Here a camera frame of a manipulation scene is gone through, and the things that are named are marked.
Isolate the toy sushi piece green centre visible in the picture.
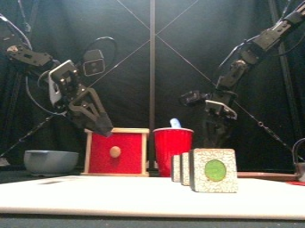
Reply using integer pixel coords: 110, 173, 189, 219
189, 148, 239, 194
170, 154, 182, 183
179, 151, 191, 187

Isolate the white cutting board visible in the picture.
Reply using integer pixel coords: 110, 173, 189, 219
0, 175, 305, 222

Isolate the red wooden drawer box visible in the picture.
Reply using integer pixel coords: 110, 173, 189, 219
82, 127, 151, 178

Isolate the red plastic cup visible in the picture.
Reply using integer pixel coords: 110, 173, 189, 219
152, 126, 195, 178

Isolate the grey bowl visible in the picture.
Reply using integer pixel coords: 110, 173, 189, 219
23, 149, 80, 176

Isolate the light wooden tray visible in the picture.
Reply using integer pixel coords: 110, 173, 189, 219
235, 171, 300, 182

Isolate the dark metal kettle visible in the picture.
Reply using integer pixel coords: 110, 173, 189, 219
290, 137, 305, 183

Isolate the red flat toy piece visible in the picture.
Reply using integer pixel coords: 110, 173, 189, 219
284, 180, 305, 187

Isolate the light blue utensil handle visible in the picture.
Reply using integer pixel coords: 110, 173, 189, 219
168, 118, 183, 129

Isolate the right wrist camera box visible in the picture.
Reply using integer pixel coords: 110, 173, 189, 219
179, 90, 210, 107

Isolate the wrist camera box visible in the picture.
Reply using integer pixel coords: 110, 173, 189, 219
179, 90, 210, 107
82, 48, 107, 77

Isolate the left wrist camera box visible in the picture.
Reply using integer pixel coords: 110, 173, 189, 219
82, 48, 107, 77

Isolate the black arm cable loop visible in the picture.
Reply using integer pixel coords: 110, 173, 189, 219
24, 74, 70, 118

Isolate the black camera cable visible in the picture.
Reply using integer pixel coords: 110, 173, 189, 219
82, 36, 119, 65

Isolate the thin diagonal brace wire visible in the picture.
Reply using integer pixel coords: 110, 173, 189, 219
0, 0, 201, 158
114, 0, 297, 152

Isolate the vertical metal frame pole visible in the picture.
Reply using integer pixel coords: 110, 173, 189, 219
148, 0, 158, 171

